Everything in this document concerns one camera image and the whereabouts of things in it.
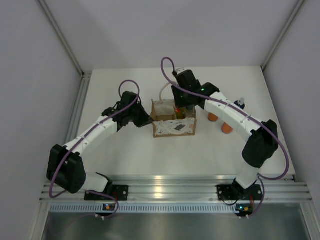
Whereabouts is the jute canvas tote bag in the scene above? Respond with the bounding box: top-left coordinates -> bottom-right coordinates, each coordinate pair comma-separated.
151,83 -> 197,138

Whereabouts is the yellow bottle red cap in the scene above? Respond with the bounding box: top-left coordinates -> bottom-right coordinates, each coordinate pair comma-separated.
174,106 -> 186,120

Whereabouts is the dark blue pump bottle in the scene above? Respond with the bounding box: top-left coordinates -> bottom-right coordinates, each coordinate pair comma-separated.
234,97 -> 246,110

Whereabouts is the clear bottle grey cap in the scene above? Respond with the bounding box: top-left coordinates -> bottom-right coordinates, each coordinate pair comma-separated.
184,105 -> 197,118

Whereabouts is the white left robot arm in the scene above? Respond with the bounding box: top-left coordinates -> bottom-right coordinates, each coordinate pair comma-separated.
46,91 -> 154,200

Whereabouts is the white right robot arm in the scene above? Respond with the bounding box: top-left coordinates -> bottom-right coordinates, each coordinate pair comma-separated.
171,69 -> 279,199

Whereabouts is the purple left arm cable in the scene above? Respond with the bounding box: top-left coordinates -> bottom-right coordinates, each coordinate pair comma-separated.
48,80 -> 141,199

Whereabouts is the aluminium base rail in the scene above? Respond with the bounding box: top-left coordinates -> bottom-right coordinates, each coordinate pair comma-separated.
39,174 -> 312,204

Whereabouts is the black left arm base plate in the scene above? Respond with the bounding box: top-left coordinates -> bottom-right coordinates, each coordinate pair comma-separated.
84,184 -> 129,201

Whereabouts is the left aluminium corner post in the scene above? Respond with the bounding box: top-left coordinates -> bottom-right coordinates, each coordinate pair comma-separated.
36,0 -> 84,77

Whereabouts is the aluminium corner post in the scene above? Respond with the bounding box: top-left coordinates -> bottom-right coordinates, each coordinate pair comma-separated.
36,0 -> 84,77
260,0 -> 307,72

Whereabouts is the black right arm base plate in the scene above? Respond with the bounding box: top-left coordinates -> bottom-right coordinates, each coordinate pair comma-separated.
216,184 -> 263,201

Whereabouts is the white slotted cable duct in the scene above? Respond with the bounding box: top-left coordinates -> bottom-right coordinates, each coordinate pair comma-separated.
49,202 -> 250,214

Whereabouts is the right aluminium corner post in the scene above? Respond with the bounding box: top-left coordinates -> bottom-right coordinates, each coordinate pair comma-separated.
260,0 -> 307,72

